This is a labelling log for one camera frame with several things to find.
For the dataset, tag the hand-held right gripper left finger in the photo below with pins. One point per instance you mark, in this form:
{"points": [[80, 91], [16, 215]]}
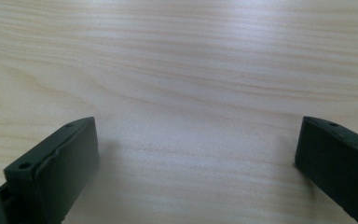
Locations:
{"points": [[59, 168]]}

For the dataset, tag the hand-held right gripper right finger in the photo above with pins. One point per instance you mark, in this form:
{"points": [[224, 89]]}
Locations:
{"points": [[338, 161]]}

